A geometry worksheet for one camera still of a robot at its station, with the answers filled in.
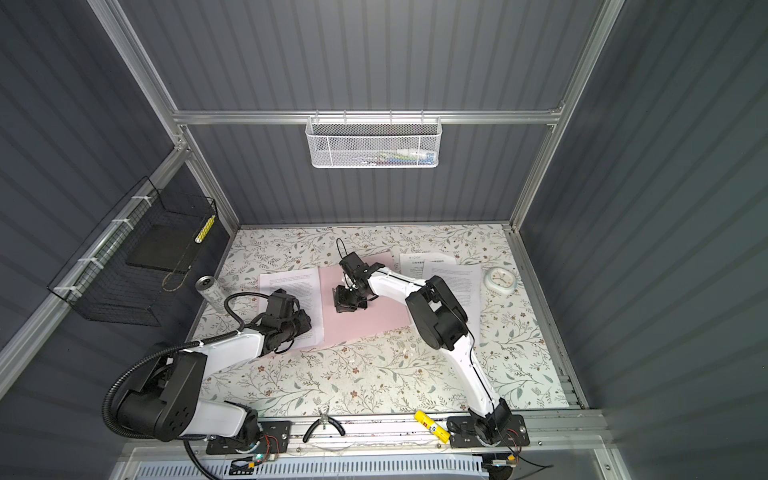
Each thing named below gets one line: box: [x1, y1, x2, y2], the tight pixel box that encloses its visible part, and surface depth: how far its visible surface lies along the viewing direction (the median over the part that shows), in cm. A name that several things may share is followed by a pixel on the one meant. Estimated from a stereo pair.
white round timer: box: [484, 267, 518, 296], surface depth 102 cm
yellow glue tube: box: [414, 410, 451, 444], surface depth 75 cm
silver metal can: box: [195, 275, 227, 313], surface depth 89 cm
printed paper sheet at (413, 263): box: [400, 253, 457, 276], surface depth 111 cm
